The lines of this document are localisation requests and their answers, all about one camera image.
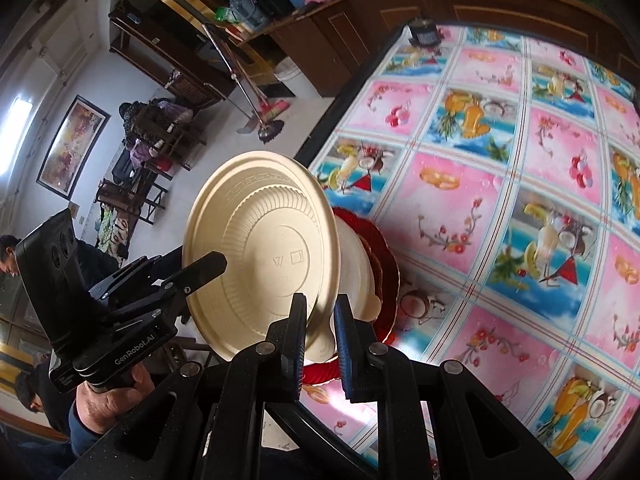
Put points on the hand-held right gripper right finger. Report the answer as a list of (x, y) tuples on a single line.
[(344, 352)]

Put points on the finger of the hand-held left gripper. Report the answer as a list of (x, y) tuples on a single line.
[(200, 270), (145, 272)]

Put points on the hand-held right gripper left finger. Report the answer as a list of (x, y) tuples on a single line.
[(296, 342)]

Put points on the white foam bowl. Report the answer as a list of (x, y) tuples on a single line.
[(322, 349)]

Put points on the cream disposable plates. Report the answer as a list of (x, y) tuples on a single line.
[(260, 240)]

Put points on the beige ribbed bowl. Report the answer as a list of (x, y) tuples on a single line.
[(362, 280)]

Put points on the red scalloped plate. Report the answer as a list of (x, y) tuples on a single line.
[(389, 270)]

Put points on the person's left forearm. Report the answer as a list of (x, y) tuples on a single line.
[(82, 440)]

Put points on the person's left hand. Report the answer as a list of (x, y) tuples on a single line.
[(112, 407)]

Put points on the wooden chair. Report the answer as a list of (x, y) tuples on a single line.
[(135, 197)]

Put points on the white bucket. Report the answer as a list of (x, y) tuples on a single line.
[(289, 70)]

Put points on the small black device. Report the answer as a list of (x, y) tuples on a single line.
[(423, 34)]

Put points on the framed wall painting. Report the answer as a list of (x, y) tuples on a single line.
[(72, 145)]

